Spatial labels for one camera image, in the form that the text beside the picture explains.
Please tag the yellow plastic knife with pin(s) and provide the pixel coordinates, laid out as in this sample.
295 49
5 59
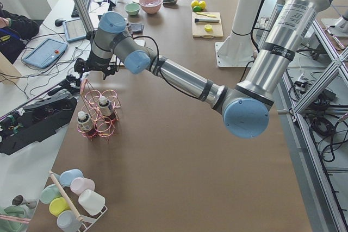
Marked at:
206 14

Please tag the white plastic cup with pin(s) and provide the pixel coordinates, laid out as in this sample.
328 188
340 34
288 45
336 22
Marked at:
91 201

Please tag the white cup rack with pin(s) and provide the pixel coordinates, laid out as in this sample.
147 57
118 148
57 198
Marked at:
88 221

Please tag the black foam case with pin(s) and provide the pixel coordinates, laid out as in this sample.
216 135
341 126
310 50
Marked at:
37 122

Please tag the yellow plastic cup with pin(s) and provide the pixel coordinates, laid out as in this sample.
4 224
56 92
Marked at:
58 205

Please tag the copper wire bottle basket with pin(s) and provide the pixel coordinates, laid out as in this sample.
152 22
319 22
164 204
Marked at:
89 95

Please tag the blue plastic cup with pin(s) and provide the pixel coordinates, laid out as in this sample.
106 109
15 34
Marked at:
68 176

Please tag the grey plastic cup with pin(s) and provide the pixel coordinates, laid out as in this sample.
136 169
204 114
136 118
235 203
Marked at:
67 221

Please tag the dark grey folded cloth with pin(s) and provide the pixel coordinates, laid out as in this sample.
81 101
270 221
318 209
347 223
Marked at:
137 28

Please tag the green lime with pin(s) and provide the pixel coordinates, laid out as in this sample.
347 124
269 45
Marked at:
202 4

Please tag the steel muddler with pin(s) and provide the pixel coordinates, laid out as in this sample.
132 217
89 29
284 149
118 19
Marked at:
203 20

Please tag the black computer mouse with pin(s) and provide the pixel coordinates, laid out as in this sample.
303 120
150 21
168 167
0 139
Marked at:
59 22

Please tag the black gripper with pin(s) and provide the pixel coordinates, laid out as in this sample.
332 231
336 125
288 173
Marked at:
95 63

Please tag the blue teach pendant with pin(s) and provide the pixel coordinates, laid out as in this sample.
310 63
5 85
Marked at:
46 53
74 30

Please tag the cream serving tray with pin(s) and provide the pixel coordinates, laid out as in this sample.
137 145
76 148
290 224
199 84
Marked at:
140 42

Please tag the tea bottle white cap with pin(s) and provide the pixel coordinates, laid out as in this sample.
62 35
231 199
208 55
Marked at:
129 27

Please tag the wooden cutting board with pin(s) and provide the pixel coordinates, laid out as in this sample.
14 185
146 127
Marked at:
198 28

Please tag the pink bowl with ice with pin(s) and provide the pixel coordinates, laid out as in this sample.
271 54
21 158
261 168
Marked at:
150 6

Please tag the pink plastic cup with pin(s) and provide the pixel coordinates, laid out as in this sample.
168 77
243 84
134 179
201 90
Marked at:
80 184

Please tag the aluminium frame post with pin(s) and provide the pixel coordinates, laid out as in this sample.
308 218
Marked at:
81 3

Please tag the half lemon slice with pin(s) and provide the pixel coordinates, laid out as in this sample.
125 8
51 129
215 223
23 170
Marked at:
208 27

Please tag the green bowl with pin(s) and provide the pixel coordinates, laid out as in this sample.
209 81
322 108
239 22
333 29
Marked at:
132 9

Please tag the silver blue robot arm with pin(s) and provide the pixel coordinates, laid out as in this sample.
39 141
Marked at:
177 73

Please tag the green plastic cup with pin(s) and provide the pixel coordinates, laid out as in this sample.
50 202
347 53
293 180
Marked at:
49 193

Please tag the white pillar mount base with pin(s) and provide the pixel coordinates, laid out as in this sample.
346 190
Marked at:
237 50

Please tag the person in black jacket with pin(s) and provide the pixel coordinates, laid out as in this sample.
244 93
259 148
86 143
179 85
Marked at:
16 31

